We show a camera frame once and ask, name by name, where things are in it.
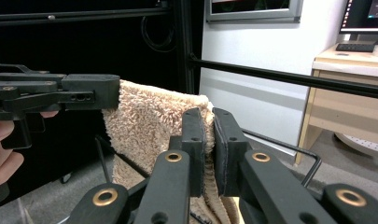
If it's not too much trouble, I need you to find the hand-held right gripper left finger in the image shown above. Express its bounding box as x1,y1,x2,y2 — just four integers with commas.
133,107,207,224

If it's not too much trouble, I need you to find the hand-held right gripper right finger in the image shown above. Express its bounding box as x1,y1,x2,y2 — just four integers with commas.
213,107,337,224

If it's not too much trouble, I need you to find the black wire rack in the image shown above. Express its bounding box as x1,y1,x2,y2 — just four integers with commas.
94,129,323,189

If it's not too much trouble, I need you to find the beige terry towel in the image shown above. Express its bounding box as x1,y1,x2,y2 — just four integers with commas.
102,79,241,224

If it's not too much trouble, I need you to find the black curtain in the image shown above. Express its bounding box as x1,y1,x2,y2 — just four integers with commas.
0,18,181,188

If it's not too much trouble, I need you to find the white chair base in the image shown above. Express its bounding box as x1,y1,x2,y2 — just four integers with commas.
334,132,378,163

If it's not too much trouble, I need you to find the light wooden desk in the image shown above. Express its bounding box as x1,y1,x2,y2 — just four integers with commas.
293,43,378,166

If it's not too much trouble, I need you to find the black keyboard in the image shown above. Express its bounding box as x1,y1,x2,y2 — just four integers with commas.
335,42,376,53

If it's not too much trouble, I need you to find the grey framed monitor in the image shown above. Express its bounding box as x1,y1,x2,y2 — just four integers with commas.
204,0,304,23

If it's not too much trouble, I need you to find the black computer monitor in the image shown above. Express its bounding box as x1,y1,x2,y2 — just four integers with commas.
339,0,378,43

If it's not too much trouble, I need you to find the coiled black cable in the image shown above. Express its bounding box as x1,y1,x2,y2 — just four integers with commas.
141,15,177,53

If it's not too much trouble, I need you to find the black metal frame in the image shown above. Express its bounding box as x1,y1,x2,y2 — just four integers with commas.
0,0,378,101

